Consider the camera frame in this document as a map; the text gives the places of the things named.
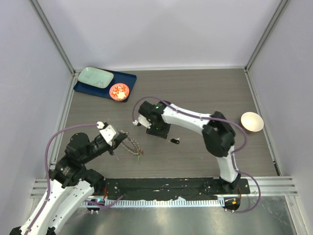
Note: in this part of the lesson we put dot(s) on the light green rectangular plate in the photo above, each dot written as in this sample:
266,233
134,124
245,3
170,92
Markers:
95,77

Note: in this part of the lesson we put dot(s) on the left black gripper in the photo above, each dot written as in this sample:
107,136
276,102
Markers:
118,139

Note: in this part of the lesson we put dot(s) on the red patterned small bowl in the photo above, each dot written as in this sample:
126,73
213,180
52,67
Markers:
119,92

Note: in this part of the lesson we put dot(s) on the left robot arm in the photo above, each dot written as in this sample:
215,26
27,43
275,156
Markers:
70,183

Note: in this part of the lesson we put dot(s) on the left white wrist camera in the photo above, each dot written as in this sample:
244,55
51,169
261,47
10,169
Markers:
108,132

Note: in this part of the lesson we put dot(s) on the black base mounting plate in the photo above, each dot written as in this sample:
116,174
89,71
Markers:
165,189

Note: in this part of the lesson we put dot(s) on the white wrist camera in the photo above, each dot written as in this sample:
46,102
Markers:
142,121
108,132

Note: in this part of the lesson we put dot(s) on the large metal keyring with rings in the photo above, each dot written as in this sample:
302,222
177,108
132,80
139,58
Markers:
132,146

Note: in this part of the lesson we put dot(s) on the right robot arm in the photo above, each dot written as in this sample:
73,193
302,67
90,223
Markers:
218,135

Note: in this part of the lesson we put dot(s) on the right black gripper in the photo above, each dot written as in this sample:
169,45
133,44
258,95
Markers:
163,134

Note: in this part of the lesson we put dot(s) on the slotted cable duct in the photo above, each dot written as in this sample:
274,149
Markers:
179,203

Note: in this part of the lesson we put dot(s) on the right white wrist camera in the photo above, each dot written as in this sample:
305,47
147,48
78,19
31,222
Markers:
142,121

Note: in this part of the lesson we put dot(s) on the white brown bowl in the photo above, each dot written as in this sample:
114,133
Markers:
251,122

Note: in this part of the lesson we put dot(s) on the dark blue tray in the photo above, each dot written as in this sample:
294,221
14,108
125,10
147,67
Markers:
119,77

